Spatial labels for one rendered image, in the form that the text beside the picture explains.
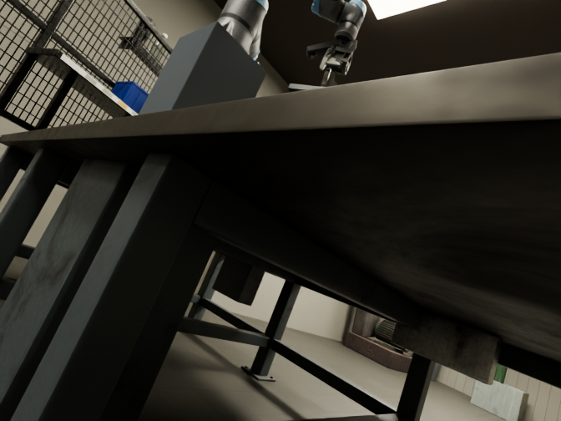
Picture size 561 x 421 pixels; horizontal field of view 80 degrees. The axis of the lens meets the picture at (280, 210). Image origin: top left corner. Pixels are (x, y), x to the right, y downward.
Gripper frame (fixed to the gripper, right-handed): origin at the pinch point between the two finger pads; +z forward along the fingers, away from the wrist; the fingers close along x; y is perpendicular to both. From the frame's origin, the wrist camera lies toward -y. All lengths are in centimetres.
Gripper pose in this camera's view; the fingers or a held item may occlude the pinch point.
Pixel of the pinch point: (319, 83)
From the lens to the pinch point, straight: 126.6
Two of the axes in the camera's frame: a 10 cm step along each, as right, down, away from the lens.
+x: 1.1, 2.6, 9.6
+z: -3.7, 9.1, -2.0
